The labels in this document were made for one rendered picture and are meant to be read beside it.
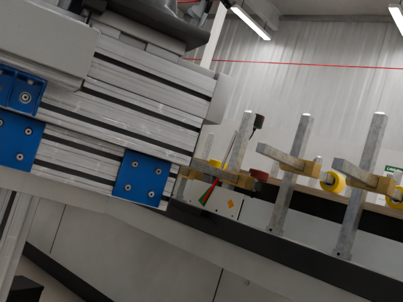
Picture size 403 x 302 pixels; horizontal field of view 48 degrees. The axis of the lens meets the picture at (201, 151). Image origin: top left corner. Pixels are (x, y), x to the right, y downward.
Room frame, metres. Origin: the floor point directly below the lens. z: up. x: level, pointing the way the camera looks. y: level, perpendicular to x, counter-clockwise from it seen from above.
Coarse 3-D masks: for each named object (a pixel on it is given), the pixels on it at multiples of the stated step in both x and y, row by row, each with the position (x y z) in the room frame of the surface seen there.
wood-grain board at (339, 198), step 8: (200, 160) 2.11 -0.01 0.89; (272, 184) 1.82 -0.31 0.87; (280, 184) 1.80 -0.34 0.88; (296, 184) 1.75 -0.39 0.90; (304, 192) 1.72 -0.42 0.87; (312, 192) 1.70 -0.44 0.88; (320, 192) 1.68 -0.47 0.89; (328, 192) 1.66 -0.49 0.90; (336, 200) 1.63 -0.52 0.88; (344, 200) 1.61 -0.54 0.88; (368, 208) 1.55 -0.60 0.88; (376, 208) 1.53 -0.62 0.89; (384, 208) 1.51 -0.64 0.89; (392, 208) 1.50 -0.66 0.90; (392, 216) 1.49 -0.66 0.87; (400, 216) 1.47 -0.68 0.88
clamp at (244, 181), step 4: (232, 172) 1.70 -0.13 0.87; (236, 172) 1.69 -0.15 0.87; (240, 176) 1.67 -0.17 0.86; (244, 176) 1.66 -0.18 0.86; (248, 176) 1.66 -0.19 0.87; (220, 180) 1.73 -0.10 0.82; (224, 180) 1.72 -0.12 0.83; (240, 180) 1.66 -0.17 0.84; (244, 180) 1.65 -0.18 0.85; (248, 180) 1.66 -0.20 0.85; (252, 180) 1.68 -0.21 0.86; (232, 184) 1.69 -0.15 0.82; (236, 184) 1.67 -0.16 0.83; (240, 184) 1.66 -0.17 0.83; (244, 184) 1.65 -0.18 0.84; (248, 184) 1.67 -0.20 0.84; (244, 188) 1.66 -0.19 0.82; (248, 188) 1.67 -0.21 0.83
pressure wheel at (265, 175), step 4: (252, 168) 1.76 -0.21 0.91; (252, 172) 1.76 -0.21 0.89; (256, 172) 1.75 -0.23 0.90; (260, 172) 1.74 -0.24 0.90; (264, 172) 1.75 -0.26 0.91; (252, 176) 1.75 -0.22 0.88; (256, 176) 1.75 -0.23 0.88; (260, 176) 1.74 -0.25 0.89; (264, 176) 1.75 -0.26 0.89; (268, 176) 1.77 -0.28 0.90; (256, 180) 1.77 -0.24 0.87; (260, 180) 1.81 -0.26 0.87; (264, 180) 1.75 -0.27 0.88; (252, 192) 1.78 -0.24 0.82; (252, 196) 1.78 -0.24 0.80
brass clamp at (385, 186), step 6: (372, 174) 1.34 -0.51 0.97; (348, 180) 1.39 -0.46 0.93; (354, 180) 1.38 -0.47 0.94; (378, 180) 1.33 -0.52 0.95; (384, 180) 1.32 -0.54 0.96; (390, 180) 1.31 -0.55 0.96; (354, 186) 1.38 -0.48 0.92; (360, 186) 1.36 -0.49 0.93; (366, 186) 1.35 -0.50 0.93; (378, 186) 1.33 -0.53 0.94; (384, 186) 1.31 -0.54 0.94; (390, 186) 1.32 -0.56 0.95; (378, 192) 1.33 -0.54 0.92; (384, 192) 1.31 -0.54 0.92; (390, 192) 1.33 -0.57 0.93
